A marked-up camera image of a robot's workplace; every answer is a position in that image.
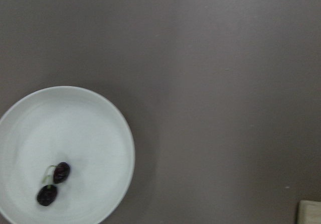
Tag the beige round plate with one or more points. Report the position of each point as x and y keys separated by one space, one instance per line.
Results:
x=64 y=124

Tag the bamboo cutting board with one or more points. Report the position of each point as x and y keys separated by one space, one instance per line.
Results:
x=309 y=212

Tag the dark red cherry pair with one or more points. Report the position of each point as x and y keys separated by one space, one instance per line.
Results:
x=54 y=175

